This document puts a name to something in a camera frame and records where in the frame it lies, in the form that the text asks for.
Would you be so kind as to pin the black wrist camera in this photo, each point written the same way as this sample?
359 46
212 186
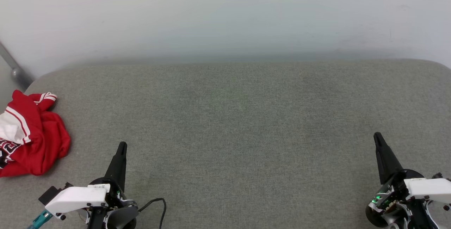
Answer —
438 175
53 193

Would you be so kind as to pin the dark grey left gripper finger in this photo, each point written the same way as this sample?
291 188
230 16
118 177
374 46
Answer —
118 167

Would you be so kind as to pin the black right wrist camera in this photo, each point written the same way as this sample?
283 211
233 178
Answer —
438 175

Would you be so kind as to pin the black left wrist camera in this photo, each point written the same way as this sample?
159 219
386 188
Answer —
53 193

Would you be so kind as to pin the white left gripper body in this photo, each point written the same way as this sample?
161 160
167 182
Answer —
77 197

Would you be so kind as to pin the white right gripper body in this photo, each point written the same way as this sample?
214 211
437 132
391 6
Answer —
426 188

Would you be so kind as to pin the teal left camera connector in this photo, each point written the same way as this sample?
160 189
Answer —
41 218

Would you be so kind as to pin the grey metal pole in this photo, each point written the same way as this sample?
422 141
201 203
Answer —
14 68

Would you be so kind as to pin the red and white t-shirt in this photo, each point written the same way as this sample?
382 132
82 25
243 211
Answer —
42 141

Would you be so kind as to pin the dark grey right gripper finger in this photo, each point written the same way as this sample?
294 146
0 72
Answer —
387 162

